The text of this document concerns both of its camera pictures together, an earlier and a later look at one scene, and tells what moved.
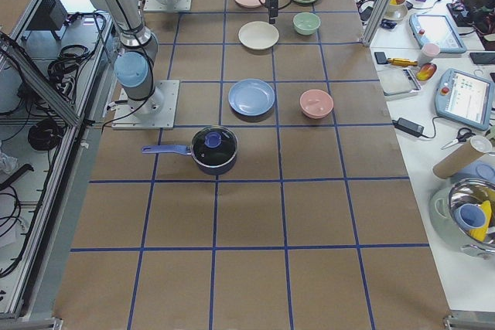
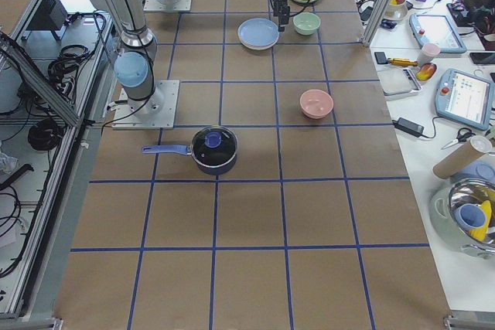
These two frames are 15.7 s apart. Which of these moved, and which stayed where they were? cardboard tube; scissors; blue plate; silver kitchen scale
Moved: blue plate
Stayed: scissors; cardboard tube; silver kitchen scale
